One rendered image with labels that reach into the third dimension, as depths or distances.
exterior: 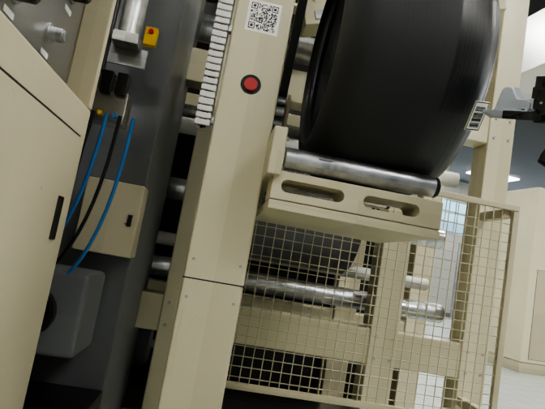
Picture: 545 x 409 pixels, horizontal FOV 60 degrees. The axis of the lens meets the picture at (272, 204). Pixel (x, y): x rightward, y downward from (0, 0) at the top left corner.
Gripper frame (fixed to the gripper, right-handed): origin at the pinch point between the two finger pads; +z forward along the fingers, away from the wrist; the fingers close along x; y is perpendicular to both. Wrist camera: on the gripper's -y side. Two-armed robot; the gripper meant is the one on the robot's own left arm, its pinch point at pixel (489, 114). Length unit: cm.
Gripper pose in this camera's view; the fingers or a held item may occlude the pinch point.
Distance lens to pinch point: 104.7
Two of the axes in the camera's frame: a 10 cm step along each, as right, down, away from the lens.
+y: 0.3, -9.7, -2.2
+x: -7.1, 1.4, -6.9
